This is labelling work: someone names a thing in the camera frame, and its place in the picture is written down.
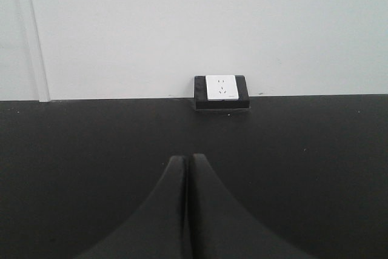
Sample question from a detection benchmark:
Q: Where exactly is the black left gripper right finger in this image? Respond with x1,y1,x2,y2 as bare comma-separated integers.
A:
188,153,311,258

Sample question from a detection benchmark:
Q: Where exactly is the black and white power outlet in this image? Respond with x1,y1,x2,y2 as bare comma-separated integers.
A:
193,75,250,110

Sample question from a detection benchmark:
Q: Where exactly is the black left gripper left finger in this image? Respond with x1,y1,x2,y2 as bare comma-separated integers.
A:
77,155,193,258

